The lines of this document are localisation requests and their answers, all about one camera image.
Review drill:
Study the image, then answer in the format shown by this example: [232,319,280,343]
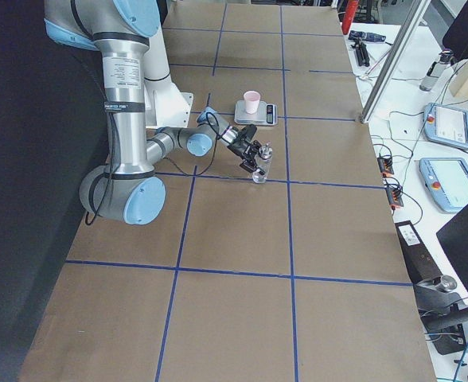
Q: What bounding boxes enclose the near blue teach pendant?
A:
[419,158,468,213]

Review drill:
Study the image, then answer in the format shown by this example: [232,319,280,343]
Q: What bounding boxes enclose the clear glass sauce bottle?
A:
[252,142,273,184]

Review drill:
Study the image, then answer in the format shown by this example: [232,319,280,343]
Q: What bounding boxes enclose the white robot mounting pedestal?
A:
[142,29,193,128]

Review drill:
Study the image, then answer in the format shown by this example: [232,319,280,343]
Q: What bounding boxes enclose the silver digital kitchen scale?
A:
[234,100,278,126]

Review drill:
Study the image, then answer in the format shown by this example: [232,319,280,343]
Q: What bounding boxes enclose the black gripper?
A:
[228,135,272,177]

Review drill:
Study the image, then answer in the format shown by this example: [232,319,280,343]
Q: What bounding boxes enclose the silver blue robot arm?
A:
[45,1,265,224]

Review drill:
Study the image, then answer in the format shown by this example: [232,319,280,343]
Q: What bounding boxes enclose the red cylinder bottle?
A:
[341,0,359,35]

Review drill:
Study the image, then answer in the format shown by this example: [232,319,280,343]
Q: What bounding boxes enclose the aluminium frame post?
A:
[360,0,431,123]

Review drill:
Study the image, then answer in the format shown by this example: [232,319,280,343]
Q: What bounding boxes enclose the orange black connector block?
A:
[385,184,404,210]
[377,156,394,177]

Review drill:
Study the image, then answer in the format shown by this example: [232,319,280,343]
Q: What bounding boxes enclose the far blue teach pendant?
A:
[423,103,468,150]

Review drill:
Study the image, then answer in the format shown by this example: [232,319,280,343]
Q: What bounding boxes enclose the black folded tripod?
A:
[351,38,370,67]

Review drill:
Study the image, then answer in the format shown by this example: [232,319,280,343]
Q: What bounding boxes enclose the blue teach pendant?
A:
[423,103,468,150]
[419,158,468,213]

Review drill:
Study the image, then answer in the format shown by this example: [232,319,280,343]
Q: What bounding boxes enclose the grey water bottle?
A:
[419,49,454,92]

